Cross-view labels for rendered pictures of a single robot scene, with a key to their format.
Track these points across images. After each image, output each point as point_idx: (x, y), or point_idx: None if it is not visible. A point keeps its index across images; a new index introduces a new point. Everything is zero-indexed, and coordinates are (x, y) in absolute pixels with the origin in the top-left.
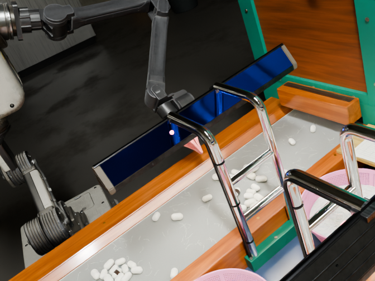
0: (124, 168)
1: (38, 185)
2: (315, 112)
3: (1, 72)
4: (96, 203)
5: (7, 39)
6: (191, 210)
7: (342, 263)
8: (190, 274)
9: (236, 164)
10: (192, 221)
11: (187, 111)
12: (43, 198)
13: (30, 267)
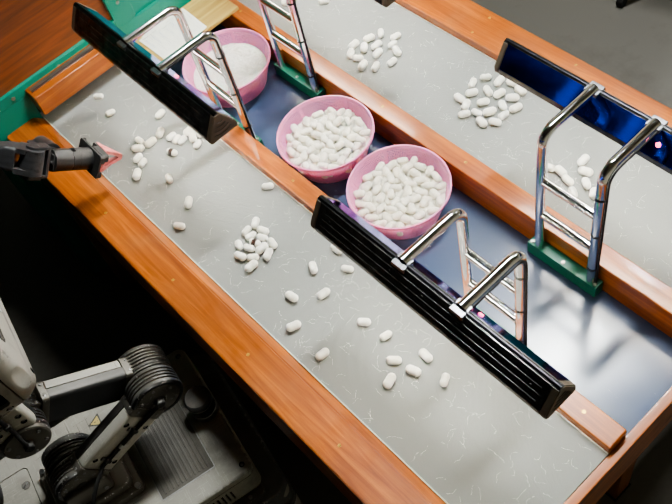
0: (214, 105)
1: (76, 375)
2: (89, 78)
3: None
4: (22, 464)
5: None
6: (180, 194)
7: None
8: (275, 165)
9: (119, 162)
10: (198, 189)
11: (154, 61)
12: (103, 368)
13: (223, 352)
